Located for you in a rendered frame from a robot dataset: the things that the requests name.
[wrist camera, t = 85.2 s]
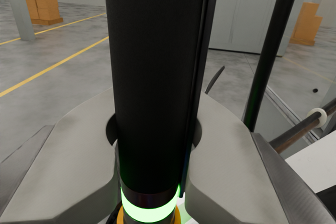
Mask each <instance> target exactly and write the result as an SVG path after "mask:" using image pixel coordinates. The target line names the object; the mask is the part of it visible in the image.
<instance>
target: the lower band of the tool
mask: <svg viewBox="0 0 336 224"><path fill-rule="evenodd" d="M123 216H124V213H123V205H122V206H121V208H120V210H119V212H118V216H117V224H124V223H123ZM174 224H181V215H180V211H179V208H178V206H177V204H176V208H175V221H174Z"/></svg>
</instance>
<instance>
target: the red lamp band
mask: <svg viewBox="0 0 336 224"><path fill-rule="evenodd" d="M119 173H120V185H121V190H122V193H123V195H124V196H125V198H126V199H127V200H128V201H129V202H131V203H132V204H134V205H136V206H138V207H141V208H157V207H160V206H163V205H165V204H166V203H168V202H169V201H170V200H171V199H172V198H173V197H174V196H175V195H176V193H177V191H178V188H179V182H180V175H181V171H180V174H179V177H178V179H177V181H176V182H175V183H174V184H173V185H172V186H171V187H170V188H168V189H166V190H165V191H162V192H158V193H152V194H149V193H141V192H137V191H135V190H133V189H131V188H130V187H128V186H127V185H126V184H125V183H124V181H123V179H122V177H121V172H120V168H119Z"/></svg>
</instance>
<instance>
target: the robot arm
mask: <svg viewBox="0 0 336 224"><path fill-rule="evenodd" d="M117 139H118V138H117V126H116V114H115V102H114V91H113V86H112V87H110V88H109V89H107V90H105V91H103V92H101V93H99V94H98V95H96V96H94V97H92V98H90V99H88V100H87V101H85V102H83V103H81V104H80V105H78V106H77V107H75V108H74V109H72V110H71V111H69V112H68V113H67V114H66V115H64V116H63V117H62V118H61V119H60V120H59V121H58V122H56V123H55V124H54V125H45V126H44V127H42V128H41V129H40V130H39V131H38V132H36V133H35V134H34V135H33V136H32V137H30V138H29V139H28V140H27V141H26V142H24V143H23V144H22V145H21V146H20V147H18V148H17V149H16V150H15V151H14V152H13V153H11V154H10V155H9V156H8V157H7V158H5V159H4V160H3V161H2V162H1V163H0V224H98V223H99V222H100V221H102V220H103V219H104V218H106V217H107V216H108V215H110V214H111V213H112V212H113V211H114V209H115V208H116V206H117V199H118V183H119V181H118V171H117V161H116V151H115V149H114V148H113V147H112V146H113V144H114V142H115V141H116V140H117ZM192 143H193V145H194V147H195V149H194V150H193V151H192V152H191V153H190V158H189V164H188V170H187V176H186V183H185V198H184V207H185V210H186V212H187V213H188V214H189V215H190V216H191V217H192V218H193V219H194V220H195V221H196V222H197V223H199V224H336V219H335V217H334V216H333V215H332V213H331V212H330V211H329V209H328V208H327V207H326V206H325V204H324V203H323V202H322V201H321V199H320V198H319V197H318V196H317V195H316V194H315V192H314V191H313V190H312V189H311V188H310V187H309V186H308V185H307V184H306V183H305V181H304V180H303V179H302V178H301V177H300V176H299V175H298V174H297V173H296V172H295V171H294V170H293V169H292V168H291V167H290V165H289V164H288V163H287V162H286V161H285V160H284V159H283V158H282V157H281V156H280V155H279V154H278V153H277V152H276V151H275V149H274V148H273V147H272V146H271V145H270V144H269V143H268V142H267V141H266V140H265V139H264V138H263V137H262V136H261V135H260V133H255V132H251V131H250V130H249V129H248V128H247V127H246V126H245V124H244V123H243V122H242V121H241V120H240V119H239V118H238V117H237V116H235V115H234V114H233V113H232V112H231V111H229V110H228V109H227V108H225V107H224V106H223V105H221V104H220V103H218V102H217V101H215V100H214V99H213V98H211V97H210V96H208V95H207V94H205V93H204V92H202V91H201V94H200V100H199V106H198V111H197V117H196V123H195V129H194V135H193V141H192Z"/></svg>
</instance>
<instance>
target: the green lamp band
mask: <svg viewBox="0 0 336 224"><path fill-rule="evenodd" d="M178 189H179V188H178ZM121 196H122V203H123V206H124V209H125V210H126V212H127V213H128V214H129V215H130V216H131V217H132V218H134V219H136V220H138V221H141V222H156V221H159V220H161V219H163V218H165V217H166V216H168V215H169V214H170V213H171V212H172V210H173V209H174V207H175V205H176V202H177V196H178V190H177V192H176V194H175V196H174V198H173V199H172V200H171V201H170V202H169V203H168V204H166V205H164V206H162V207H160V208H156V209H142V208H138V207H136V206H134V205H132V204H131V203H130V202H128V201H127V199H126V198H125V196H124V194H123V192H122V189H121Z"/></svg>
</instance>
